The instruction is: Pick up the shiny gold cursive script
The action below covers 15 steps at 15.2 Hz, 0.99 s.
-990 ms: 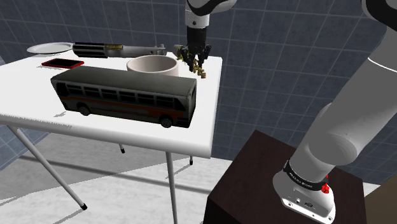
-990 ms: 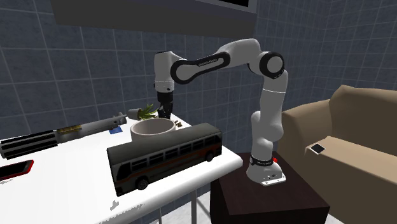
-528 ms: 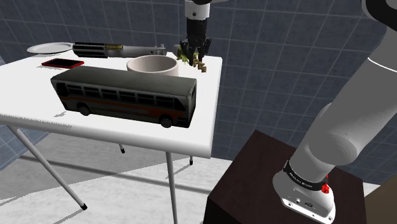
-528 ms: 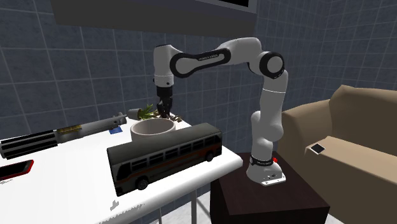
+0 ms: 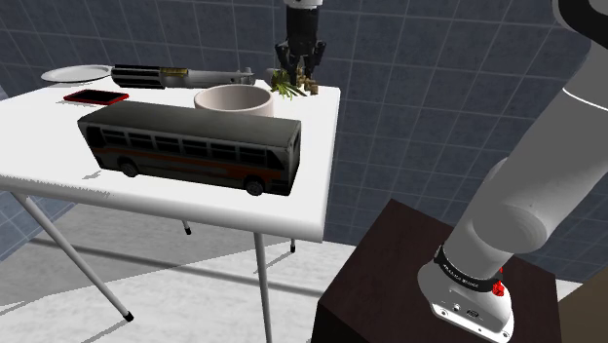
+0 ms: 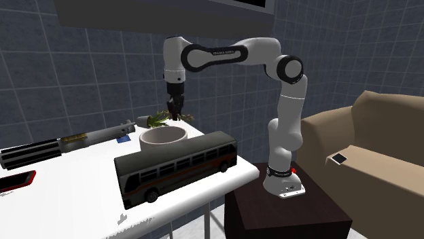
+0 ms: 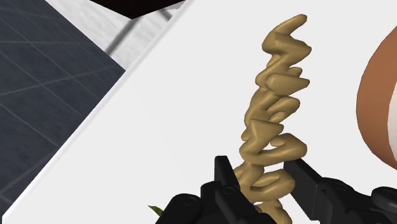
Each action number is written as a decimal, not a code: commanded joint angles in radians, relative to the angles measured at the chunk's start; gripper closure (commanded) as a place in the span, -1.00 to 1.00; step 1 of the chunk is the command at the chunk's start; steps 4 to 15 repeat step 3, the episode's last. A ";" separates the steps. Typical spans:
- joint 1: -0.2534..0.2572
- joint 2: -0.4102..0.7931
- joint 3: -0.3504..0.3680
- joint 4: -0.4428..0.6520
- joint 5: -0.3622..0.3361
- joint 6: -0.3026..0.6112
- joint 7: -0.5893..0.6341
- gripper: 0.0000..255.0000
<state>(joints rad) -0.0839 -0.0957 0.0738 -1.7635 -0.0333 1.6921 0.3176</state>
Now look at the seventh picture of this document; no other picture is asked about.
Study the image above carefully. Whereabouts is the tan twisted sculpture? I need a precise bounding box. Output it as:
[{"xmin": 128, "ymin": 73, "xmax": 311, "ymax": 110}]
[{"xmin": 233, "ymin": 13, "xmax": 312, "ymax": 224}]

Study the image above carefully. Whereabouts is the small green leaf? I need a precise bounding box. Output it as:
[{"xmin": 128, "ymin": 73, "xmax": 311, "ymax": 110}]
[{"xmin": 148, "ymin": 205, "xmax": 164, "ymax": 217}]

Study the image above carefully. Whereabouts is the brown round bowl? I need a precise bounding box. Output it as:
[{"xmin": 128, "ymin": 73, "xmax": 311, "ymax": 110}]
[{"xmin": 356, "ymin": 26, "xmax": 397, "ymax": 170}]

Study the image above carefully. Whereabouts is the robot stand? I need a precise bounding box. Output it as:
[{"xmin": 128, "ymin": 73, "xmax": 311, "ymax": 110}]
[{"xmin": 90, "ymin": 0, "xmax": 187, "ymax": 20}]

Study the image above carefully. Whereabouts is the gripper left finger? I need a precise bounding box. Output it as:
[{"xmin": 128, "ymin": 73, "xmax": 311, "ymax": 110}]
[{"xmin": 155, "ymin": 155, "xmax": 277, "ymax": 224}]

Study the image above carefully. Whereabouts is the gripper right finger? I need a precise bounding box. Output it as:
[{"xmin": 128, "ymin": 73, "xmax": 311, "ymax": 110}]
[{"xmin": 283, "ymin": 158, "xmax": 397, "ymax": 224}]

